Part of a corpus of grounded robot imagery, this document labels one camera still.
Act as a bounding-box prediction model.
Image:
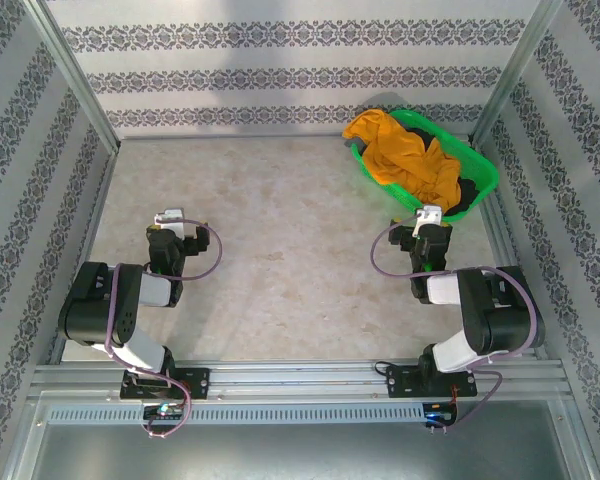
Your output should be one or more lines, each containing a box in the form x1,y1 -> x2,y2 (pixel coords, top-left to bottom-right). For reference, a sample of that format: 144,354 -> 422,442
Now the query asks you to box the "green plastic basket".
352,108 -> 499,225

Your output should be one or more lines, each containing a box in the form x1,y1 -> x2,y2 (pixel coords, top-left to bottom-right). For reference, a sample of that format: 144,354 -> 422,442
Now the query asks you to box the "left controller board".
143,403 -> 186,420

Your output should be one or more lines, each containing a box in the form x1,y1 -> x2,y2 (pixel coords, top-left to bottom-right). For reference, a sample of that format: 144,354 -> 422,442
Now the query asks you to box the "orange t-shirt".
341,108 -> 462,209

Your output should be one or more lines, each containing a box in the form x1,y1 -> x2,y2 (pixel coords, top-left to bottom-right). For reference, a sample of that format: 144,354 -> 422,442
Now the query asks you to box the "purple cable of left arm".
104,218 -> 224,440

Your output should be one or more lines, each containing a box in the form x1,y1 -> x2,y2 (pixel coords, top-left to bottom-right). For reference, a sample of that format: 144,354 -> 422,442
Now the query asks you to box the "right controller board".
423,402 -> 457,427

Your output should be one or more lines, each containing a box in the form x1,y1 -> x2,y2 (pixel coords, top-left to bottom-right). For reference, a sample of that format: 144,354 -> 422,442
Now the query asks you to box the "controller board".
423,402 -> 457,427
143,403 -> 186,420

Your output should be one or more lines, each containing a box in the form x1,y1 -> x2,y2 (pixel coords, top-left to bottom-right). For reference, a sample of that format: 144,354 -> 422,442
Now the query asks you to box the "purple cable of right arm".
370,222 -> 540,434

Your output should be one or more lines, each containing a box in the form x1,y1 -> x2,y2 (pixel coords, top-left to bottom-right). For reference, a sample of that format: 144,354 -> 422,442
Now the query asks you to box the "aluminium frame post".
22,0 -> 122,157
468,0 -> 565,145

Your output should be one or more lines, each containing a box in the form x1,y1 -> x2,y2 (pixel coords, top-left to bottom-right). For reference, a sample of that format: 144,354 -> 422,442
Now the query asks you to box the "black t-shirt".
407,125 -> 482,217

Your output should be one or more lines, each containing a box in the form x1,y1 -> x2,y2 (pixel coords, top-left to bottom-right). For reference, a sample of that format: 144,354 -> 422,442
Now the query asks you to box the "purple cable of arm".
370,222 -> 540,434
104,218 -> 224,440

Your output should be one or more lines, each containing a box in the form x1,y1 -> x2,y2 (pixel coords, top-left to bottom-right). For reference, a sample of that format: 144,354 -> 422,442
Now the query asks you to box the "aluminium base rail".
29,359 -> 566,402

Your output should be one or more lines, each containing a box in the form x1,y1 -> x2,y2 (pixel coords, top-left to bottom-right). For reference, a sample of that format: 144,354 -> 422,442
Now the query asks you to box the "slotted grey cable duct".
47,403 -> 426,424

